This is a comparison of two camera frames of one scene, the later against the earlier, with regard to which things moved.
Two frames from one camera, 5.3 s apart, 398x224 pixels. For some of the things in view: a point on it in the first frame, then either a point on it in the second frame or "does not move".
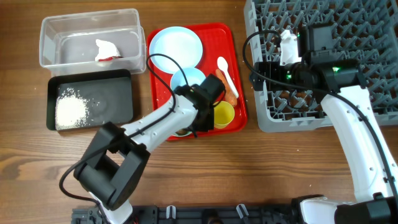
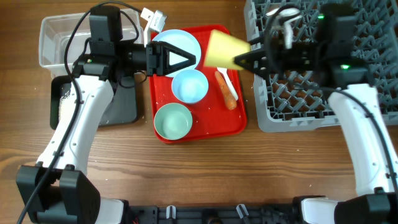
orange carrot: [229, 94] does not move
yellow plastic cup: [224, 113] → [222, 48]
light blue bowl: [193, 76] does not move
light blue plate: [180, 44] does not move
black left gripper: [208, 122] → [157, 51]
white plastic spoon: [222, 64] does not move
